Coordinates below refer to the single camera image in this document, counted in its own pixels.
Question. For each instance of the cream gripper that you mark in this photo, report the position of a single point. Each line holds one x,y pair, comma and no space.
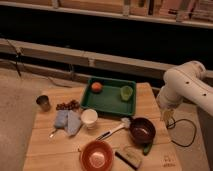
166,115

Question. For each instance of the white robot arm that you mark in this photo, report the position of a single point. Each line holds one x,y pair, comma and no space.
184,81

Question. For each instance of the green plastic cup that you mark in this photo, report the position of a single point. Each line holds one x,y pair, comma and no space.
126,93

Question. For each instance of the white paper cup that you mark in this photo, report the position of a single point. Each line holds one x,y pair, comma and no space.
89,118

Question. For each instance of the small metal cup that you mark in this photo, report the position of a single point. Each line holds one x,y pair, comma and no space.
43,102

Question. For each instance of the dark brown bowl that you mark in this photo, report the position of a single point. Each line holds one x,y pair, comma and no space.
142,130

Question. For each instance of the green vegetable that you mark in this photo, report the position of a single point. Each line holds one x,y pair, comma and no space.
147,148

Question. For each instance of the green plastic tray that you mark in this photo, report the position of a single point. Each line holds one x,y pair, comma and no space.
109,100

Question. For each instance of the orange fruit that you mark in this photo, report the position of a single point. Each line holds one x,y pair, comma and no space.
96,87

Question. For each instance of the orange bowl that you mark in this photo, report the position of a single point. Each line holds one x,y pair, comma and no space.
96,156

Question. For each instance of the bunch of red grapes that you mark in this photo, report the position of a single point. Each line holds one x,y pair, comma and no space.
72,105

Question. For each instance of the blue folded cloth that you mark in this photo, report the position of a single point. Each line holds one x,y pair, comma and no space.
69,121

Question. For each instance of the wooden board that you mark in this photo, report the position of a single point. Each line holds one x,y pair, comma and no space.
61,153

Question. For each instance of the metal spoon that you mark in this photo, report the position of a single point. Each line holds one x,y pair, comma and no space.
52,134

